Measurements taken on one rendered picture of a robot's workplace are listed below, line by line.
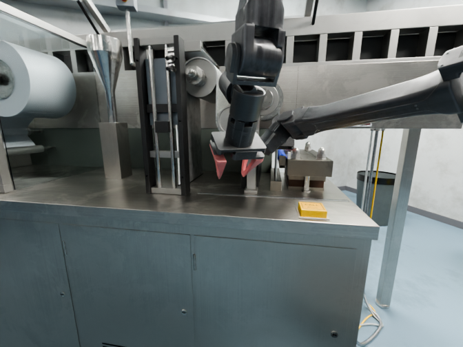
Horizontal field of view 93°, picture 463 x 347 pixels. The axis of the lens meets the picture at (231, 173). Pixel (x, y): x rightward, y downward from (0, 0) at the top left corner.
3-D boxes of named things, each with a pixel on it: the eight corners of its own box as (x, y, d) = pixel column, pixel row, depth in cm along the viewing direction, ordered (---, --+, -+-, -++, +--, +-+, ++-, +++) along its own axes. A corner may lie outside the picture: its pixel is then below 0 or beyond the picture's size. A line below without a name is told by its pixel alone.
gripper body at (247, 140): (209, 139, 47) (213, 106, 42) (253, 138, 50) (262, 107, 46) (217, 158, 42) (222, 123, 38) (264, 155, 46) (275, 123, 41)
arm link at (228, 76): (233, 44, 31) (286, 51, 34) (214, 28, 40) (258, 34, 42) (222, 120, 39) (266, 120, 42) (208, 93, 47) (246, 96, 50)
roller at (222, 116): (216, 135, 89) (216, 104, 86) (228, 133, 113) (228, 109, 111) (247, 135, 87) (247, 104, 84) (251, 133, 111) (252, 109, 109)
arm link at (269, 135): (312, 131, 64) (295, 109, 61) (289, 161, 62) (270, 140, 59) (286, 132, 75) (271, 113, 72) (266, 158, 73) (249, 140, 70)
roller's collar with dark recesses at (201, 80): (185, 84, 82) (184, 65, 80) (191, 87, 88) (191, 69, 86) (202, 84, 81) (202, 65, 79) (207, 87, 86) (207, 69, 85)
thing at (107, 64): (96, 179, 107) (79, 50, 95) (116, 173, 121) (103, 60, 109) (122, 180, 105) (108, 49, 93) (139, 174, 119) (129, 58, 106)
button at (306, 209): (300, 217, 63) (301, 209, 62) (297, 208, 69) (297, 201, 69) (326, 219, 62) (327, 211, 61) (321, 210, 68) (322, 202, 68)
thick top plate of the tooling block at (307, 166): (286, 175, 84) (288, 159, 83) (282, 160, 122) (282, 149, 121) (331, 177, 81) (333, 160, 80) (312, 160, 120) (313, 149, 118)
